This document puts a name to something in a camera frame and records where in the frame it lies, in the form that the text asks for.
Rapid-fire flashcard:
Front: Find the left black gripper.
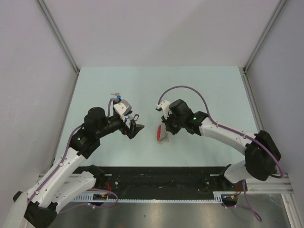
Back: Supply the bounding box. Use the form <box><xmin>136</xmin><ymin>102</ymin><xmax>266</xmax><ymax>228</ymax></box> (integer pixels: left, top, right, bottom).
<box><xmin>96</xmin><ymin>114</ymin><xmax>144</xmax><ymax>138</ymax></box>

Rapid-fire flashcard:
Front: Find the key with black tag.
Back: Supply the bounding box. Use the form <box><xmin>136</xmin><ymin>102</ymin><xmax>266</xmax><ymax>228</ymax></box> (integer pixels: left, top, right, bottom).
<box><xmin>129</xmin><ymin>114</ymin><xmax>139</xmax><ymax>123</ymax></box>

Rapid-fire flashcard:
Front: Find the white slotted cable duct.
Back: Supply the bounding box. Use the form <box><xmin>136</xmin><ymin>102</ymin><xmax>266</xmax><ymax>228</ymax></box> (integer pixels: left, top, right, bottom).
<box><xmin>72</xmin><ymin>193</ymin><xmax>222</xmax><ymax>204</ymax></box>

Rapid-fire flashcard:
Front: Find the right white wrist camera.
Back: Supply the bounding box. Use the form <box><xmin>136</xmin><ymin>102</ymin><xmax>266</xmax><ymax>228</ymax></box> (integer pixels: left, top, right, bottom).
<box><xmin>156</xmin><ymin>100</ymin><xmax>171</xmax><ymax>120</ymax></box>

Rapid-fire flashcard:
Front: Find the aluminium corner post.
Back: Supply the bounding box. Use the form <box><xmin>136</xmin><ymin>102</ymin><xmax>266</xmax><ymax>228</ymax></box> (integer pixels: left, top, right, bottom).
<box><xmin>242</xmin><ymin>0</ymin><xmax>288</xmax><ymax>72</ymax></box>
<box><xmin>35</xmin><ymin>0</ymin><xmax>80</xmax><ymax>74</ymax></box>

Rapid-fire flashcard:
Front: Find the left aluminium corner post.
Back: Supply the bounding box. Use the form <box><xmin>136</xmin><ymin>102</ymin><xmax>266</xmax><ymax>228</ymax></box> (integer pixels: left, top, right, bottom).
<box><xmin>35</xmin><ymin>0</ymin><xmax>80</xmax><ymax>74</ymax></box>

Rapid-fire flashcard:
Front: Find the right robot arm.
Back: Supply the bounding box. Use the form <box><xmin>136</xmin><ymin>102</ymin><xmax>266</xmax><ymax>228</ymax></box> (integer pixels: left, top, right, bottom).
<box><xmin>156</xmin><ymin>99</ymin><xmax>281</xmax><ymax>190</ymax></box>

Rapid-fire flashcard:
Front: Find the red-handled metal key holder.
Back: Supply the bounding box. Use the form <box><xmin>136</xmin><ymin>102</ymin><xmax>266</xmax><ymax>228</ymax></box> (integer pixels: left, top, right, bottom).
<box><xmin>156</xmin><ymin>123</ymin><xmax>169</xmax><ymax>144</ymax></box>

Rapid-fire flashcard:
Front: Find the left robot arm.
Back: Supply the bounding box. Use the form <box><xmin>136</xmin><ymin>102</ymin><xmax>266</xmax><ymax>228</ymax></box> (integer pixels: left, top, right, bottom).
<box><xmin>4</xmin><ymin>102</ymin><xmax>144</xmax><ymax>228</ymax></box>

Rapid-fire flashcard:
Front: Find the right aluminium corner post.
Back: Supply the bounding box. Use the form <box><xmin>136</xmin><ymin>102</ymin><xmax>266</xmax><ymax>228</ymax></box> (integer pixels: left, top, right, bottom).
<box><xmin>242</xmin><ymin>0</ymin><xmax>288</xmax><ymax>72</ymax></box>

